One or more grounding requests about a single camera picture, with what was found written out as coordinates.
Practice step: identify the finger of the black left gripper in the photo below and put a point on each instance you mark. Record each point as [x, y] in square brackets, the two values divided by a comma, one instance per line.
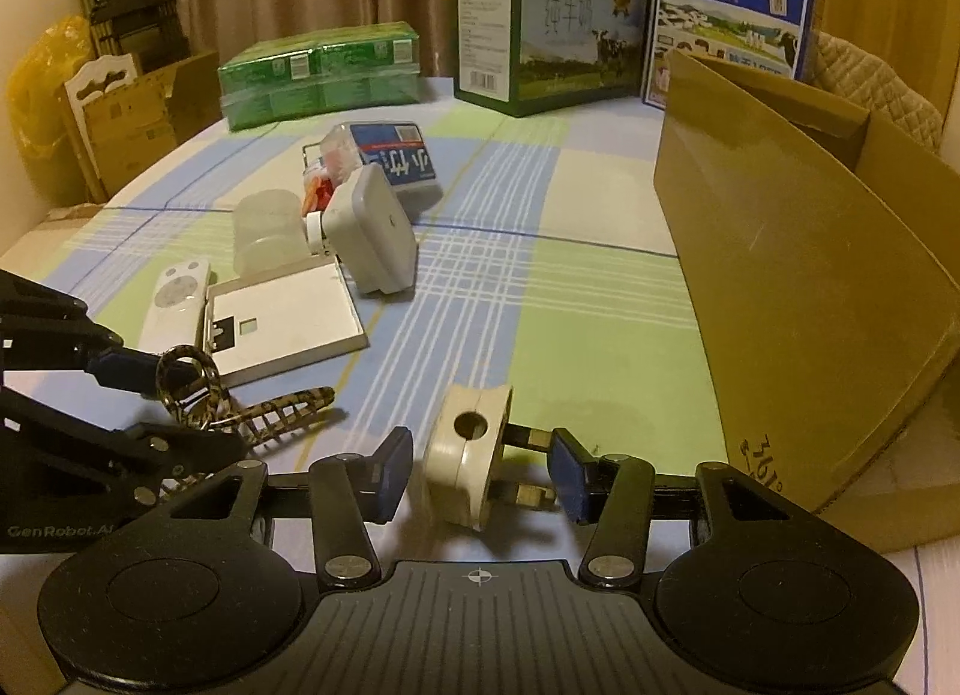
[49, 457]
[44, 329]

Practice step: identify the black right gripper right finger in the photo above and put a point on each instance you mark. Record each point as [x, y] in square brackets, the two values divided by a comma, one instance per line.
[619, 497]

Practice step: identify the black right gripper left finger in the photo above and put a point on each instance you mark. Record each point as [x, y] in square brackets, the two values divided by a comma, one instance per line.
[218, 535]

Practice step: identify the white wall plug adapter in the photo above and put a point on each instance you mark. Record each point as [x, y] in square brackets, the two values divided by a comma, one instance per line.
[465, 452]

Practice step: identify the clear floss pick box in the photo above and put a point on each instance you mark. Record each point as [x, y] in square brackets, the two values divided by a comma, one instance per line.
[398, 148]

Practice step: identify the green white lip balm jar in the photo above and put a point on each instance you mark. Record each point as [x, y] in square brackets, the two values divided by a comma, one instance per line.
[315, 234]

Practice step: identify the metal wire clip frame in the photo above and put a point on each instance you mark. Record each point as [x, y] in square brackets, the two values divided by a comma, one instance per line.
[307, 162]

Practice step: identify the white remote control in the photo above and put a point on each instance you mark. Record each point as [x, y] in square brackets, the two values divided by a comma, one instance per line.
[176, 306]

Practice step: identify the white flat panel plate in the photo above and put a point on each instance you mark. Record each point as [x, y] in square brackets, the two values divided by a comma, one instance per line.
[280, 320]

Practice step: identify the yellow plastic bag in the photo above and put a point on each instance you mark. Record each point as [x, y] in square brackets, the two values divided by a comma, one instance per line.
[38, 127]

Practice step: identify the flattened cardboard pieces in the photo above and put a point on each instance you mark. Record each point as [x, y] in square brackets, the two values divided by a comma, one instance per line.
[119, 122]

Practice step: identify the plaid tablecloth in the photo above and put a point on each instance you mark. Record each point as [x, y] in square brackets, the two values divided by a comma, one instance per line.
[544, 263]

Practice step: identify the translucent plastic cup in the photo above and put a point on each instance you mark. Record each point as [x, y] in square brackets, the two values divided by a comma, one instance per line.
[268, 232]

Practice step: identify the white power adapter box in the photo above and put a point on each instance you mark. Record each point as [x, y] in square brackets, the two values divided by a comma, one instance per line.
[371, 233]

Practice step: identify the red Doraemon figurine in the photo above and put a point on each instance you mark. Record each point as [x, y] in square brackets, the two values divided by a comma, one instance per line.
[318, 187]

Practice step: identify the brown cardboard box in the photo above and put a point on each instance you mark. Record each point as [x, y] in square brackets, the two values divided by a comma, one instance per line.
[819, 243]

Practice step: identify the green wrapped drink pack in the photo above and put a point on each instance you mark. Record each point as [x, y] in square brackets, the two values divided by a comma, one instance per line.
[324, 71]

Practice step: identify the green white milk carton box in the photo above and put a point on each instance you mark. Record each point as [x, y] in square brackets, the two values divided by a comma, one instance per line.
[522, 57]

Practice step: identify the beige quilted cushion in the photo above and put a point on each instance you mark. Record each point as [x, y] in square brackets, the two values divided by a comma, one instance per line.
[843, 69]

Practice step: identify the blue white milk carton box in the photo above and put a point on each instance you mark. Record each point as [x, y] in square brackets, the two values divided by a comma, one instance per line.
[771, 35]

